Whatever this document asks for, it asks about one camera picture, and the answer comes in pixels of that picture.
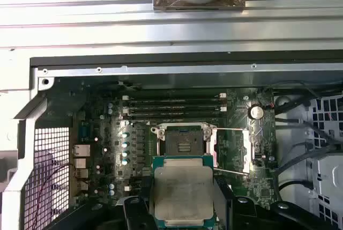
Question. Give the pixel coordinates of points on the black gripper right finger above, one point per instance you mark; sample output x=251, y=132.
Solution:
x=241, y=214

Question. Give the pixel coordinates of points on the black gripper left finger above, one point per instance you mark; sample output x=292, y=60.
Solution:
x=134, y=214

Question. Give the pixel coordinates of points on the CPU with silver top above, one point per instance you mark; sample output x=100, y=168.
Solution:
x=182, y=187

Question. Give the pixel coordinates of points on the metal socket cover frame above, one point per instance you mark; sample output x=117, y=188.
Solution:
x=247, y=147

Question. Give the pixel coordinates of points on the CPU socket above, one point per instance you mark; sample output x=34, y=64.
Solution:
x=182, y=144

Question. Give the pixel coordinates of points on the black RAM slot white clips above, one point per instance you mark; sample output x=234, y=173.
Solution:
x=160, y=100
x=160, y=111

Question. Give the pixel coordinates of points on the green motherboard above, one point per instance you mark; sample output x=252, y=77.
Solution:
x=262, y=181

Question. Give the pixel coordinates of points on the blue-top capacitor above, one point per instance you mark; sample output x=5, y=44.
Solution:
x=125, y=154
x=125, y=144
x=124, y=134
x=124, y=162

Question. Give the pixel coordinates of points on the silver rear port block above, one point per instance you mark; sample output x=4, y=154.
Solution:
x=81, y=151

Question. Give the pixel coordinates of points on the blue VGA port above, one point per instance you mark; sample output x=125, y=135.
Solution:
x=84, y=132

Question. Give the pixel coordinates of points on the white perforated drive cage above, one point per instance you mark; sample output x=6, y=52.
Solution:
x=329, y=171

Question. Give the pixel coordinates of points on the silver coin cell battery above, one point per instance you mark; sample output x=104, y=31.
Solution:
x=256, y=111

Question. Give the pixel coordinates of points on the grey metal PC case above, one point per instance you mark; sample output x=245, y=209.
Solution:
x=171, y=78

